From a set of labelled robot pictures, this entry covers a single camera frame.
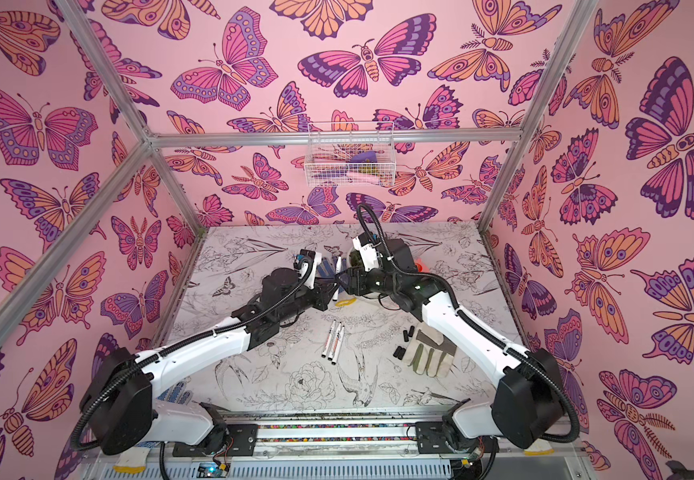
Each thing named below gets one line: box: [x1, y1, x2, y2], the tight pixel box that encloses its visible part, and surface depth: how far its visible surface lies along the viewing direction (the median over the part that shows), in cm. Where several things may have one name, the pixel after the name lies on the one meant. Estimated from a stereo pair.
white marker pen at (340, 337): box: [331, 325, 345, 365], surface depth 91 cm
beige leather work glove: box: [403, 322, 457, 378], surface depth 89 cm
